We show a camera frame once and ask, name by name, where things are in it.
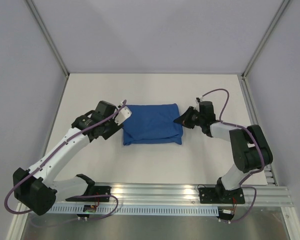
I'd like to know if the blue surgical drape cloth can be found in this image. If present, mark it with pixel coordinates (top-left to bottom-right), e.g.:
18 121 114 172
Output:
123 103 183 146

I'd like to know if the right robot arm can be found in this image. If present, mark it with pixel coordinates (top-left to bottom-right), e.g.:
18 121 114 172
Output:
173 99 273 204

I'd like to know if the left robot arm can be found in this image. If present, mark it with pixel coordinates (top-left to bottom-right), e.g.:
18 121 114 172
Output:
9 100 132 216

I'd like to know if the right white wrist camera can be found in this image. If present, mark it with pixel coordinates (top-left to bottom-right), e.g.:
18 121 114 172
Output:
195 97 204 112

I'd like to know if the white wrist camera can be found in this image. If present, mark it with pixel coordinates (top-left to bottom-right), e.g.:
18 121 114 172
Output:
195 97 204 112
114 101 132 126

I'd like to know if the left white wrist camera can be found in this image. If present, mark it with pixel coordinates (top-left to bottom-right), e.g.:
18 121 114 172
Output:
114 101 132 126

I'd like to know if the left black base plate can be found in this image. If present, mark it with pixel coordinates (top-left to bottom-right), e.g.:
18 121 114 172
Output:
65 185 112 203

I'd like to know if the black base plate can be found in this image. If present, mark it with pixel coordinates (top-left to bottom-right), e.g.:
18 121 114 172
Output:
198 187 246 205
65 185 112 203

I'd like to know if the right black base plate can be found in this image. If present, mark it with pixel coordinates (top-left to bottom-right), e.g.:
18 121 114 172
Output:
198 187 246 205

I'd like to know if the aluminium mounting rail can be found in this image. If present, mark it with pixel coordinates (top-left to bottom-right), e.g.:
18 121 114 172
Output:
52 183 293 207

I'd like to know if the slotted cable duct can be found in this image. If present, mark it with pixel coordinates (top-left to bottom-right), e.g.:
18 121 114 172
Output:
48 203 219 217

